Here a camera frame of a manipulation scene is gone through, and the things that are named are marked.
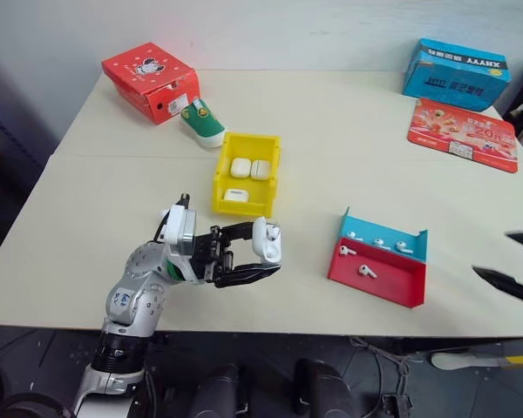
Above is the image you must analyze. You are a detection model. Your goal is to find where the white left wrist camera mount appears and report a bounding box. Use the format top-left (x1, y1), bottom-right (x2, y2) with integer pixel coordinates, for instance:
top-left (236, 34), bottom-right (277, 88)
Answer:
top-left (162, 204), bottom-right (199, 259)

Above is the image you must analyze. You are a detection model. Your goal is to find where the red cardboard shoe box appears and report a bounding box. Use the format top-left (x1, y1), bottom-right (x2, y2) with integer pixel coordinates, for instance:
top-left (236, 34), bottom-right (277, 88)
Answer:
top-left (100, 41), bottom-right (202, 126)

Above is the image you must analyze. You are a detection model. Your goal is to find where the white and yellow tool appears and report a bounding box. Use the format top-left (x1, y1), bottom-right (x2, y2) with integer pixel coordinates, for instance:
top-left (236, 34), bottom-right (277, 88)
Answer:
top-left (431, 350), bottom-right (523, 372)

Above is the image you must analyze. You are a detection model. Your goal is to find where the white earbud case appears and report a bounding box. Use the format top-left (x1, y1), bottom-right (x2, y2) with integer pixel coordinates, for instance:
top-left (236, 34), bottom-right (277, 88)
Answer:
top-left (230, 157), bottom-right (251, 179)
top-left (222, 187), bottom-right (250, 203)
top-left (250, 217), bottom-right (284, 265)
top-left (249, 158), bottom-right (270, 181)

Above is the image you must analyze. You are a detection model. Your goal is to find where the closed white earbud case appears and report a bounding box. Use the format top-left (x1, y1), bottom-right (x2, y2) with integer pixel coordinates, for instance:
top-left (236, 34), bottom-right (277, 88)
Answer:
top-left (222, 187), bottom-right (250, 203)
top-left (249, 158), bottom-right (270, 181)
top-left (230, 157), bottom-right (251, 179)

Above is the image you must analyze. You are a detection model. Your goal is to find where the black plug box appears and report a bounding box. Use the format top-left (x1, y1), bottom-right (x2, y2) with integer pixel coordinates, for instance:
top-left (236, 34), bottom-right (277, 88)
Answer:
top-left (380, 393), bottom-right (414, 418)

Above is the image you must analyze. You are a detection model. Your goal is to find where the blue cardboard box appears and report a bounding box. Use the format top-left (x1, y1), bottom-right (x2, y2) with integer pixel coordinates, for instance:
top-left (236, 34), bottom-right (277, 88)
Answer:
top-left (401, 37), bottom-right (513, 112)

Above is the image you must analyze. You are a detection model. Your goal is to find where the yellow plastic bin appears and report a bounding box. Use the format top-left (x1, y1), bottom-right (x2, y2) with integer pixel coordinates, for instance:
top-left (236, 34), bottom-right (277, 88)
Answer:
top-left (212, 131), bottom-right (283, 219)

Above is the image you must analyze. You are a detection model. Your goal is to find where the blue plastic tray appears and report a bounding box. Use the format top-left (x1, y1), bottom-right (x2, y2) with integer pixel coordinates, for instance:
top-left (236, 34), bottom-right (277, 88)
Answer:
top-left (338, 206), bottom-right (429, 265)

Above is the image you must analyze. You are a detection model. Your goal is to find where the green and white shoe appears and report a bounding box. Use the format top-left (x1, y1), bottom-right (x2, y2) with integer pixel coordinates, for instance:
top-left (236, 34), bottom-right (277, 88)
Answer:
top-left (180, 98), bottom-right (227, 151)

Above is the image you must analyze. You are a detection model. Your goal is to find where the red plastic tray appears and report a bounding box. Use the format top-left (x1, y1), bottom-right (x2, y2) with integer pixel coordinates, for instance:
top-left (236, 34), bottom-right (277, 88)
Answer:
top-left (326, 236), bottom-right (427, 310)

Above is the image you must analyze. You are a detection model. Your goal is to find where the dark rounded shape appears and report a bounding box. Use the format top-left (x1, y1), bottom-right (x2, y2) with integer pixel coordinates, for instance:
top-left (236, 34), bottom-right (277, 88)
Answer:
top-left (190, 362), bottom-right (241, 418)
top-left (293, 357), bottom-right (349, 418)

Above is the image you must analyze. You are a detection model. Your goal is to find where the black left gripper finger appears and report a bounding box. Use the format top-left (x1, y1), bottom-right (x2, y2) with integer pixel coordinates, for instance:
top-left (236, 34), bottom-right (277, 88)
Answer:
top-left (220, 220), bottom-right (257, 244)
top-left (214, 261), bottom-right (283, 289)

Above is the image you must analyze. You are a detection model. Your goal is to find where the white floor cable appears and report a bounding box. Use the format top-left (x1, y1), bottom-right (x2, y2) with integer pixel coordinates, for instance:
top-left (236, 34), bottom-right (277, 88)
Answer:
top-left (347, 335), bottom-right (433, 395)

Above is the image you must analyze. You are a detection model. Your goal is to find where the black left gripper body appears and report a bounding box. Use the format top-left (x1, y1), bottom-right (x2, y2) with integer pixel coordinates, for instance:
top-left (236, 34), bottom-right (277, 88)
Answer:
top-left (190, 226), bottom-right (236, 287)

